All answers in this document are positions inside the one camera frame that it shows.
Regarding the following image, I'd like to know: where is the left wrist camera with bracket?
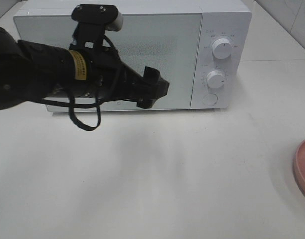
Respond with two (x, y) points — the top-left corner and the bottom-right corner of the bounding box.
(69, 4), (123, 52)

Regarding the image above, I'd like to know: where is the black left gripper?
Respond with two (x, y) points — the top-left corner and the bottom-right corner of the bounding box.
(46, 47), (170, 110)

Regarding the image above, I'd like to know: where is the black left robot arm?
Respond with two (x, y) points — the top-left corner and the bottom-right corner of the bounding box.
(0, 24), (169, 110)

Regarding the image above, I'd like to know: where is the white timer knob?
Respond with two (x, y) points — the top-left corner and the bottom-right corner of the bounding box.
(206, 70), (225, 89)

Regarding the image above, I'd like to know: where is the white microwave oven body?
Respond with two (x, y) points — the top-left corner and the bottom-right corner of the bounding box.
(13, 0), (252, 111)

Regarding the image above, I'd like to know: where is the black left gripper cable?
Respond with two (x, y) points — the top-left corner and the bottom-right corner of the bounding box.
(41, 34), (123, 132)

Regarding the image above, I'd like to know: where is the round door release button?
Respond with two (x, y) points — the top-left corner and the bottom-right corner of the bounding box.
(203, 93), (218, 106)

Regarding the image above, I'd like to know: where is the upper white power knob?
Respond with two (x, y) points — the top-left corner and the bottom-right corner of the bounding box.
(212, 36), (233, 60)

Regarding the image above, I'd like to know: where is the white microwave door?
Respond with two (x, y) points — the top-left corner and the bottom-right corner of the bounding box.
(14, 14), (201, 110)

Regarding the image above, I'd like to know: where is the pink round plate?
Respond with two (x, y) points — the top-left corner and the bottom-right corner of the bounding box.
(293, 140), (305, 196)

